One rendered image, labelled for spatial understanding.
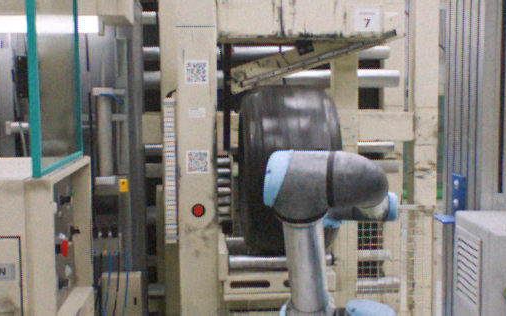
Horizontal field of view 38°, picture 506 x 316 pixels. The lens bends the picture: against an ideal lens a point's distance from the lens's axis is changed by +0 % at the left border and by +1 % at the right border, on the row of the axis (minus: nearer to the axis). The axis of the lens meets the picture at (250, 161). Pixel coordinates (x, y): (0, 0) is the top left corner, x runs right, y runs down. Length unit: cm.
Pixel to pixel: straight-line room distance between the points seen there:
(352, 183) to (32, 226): 66
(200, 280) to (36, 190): 99
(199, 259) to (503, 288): 142
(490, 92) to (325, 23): 141
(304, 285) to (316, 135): 71
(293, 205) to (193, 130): 94
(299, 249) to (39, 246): 54
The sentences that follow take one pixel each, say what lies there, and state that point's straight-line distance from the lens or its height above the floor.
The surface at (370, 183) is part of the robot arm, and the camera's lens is 147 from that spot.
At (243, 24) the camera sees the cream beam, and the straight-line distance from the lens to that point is 264.
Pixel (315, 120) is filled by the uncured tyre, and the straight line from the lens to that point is 224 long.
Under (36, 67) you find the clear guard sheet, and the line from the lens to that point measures 156.
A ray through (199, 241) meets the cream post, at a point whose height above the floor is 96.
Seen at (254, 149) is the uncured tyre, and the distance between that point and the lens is 221.
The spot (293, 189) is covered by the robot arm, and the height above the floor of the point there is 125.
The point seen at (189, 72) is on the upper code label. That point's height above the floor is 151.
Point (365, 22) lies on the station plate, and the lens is 270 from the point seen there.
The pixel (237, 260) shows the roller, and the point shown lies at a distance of 235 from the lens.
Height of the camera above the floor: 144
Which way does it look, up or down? 5 degrees down
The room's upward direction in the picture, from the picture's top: straight up
